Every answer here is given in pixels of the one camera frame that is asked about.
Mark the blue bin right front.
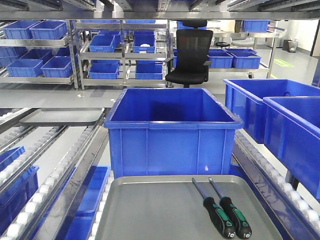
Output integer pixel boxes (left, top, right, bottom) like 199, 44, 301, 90
263, 96, 320, 200

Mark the grey metal tray near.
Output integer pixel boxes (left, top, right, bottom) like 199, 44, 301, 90
95, 175, 281, 240

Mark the large blue bin on rollers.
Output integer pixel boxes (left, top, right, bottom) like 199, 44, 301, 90
104, 88, 243, 178

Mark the grey metal tray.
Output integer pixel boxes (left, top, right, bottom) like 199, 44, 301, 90
95, 175, 281, 240
19, 107, 105, 127

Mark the green black screwdriver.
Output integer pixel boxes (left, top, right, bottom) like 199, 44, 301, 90
191, 177, 236, 239
208, 177, 252, 239

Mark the steel shelf rack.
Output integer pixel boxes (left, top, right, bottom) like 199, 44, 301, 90
0, 20, 172, 89

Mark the blue bin right rear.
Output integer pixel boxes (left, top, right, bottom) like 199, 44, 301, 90
223, 78, 320, 144

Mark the grey metal tray far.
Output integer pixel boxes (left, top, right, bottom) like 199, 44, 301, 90
19, 107, 105, 127

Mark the black office chair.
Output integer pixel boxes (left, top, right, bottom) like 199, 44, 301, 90
165, 19, 213, 88

